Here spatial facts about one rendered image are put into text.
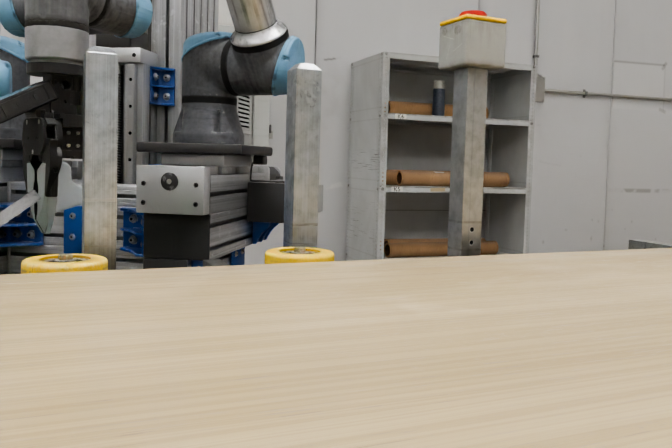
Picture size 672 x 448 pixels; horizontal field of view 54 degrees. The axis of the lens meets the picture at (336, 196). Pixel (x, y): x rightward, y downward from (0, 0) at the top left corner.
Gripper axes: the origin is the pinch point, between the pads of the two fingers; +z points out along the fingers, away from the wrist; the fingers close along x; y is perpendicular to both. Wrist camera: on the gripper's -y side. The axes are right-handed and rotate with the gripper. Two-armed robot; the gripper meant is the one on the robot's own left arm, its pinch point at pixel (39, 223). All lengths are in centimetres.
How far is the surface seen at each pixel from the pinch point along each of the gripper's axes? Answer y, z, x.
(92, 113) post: 0.8, -13.5, -13.2
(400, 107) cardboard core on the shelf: 241, -38, 145
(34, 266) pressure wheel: -8.6, 1.7, -21.7
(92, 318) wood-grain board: -12.4, 2.1, -42.6
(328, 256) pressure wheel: 19.4, 1.8, -32.5
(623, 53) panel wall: 402, -82, 95
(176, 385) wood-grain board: -15, 2, -58
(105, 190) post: 2.1, -4.9, -13.7
